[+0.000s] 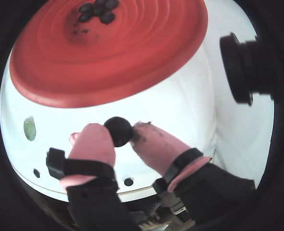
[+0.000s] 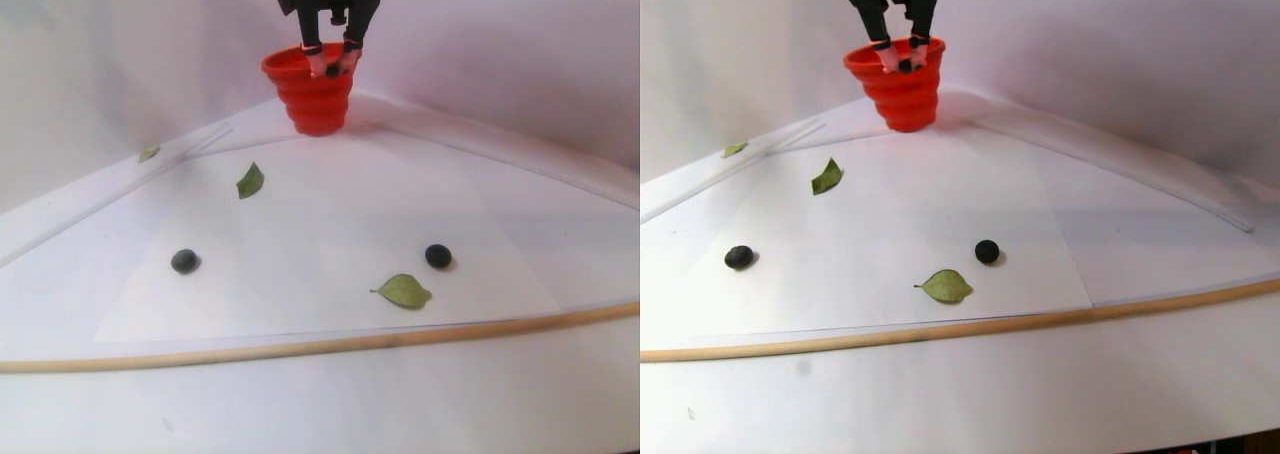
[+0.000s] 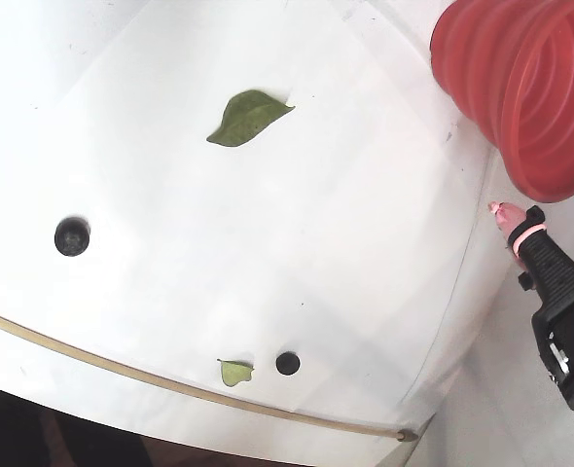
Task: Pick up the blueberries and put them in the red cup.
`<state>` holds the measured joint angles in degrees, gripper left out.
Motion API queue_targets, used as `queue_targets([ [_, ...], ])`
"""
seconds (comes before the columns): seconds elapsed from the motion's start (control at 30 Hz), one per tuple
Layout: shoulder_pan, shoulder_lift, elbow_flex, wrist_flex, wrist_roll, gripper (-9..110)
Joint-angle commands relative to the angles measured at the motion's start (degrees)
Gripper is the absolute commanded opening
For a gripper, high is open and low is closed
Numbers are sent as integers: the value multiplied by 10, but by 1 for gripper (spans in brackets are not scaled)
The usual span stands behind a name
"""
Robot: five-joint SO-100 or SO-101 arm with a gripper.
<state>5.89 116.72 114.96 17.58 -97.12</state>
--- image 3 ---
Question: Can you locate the dark blueberry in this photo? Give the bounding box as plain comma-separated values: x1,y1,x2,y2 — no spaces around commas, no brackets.
54,217,91,258
274,350,302,377

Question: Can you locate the red collapsible silicone cup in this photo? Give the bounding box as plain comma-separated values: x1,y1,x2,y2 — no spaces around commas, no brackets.
429,0,574,204

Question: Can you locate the white paper sheet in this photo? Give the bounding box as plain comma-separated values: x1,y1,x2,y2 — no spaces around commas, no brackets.
0,0,493,408

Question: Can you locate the pale green leaf with stem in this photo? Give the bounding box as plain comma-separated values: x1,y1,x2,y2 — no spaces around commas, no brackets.
217,358,257,388

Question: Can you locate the dark green pointed leaf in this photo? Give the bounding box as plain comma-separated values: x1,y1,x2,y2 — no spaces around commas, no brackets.
205,89,297,148

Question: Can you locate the thin light wooden strip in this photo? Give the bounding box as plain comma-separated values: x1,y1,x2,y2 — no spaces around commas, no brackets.
0,305,419,444

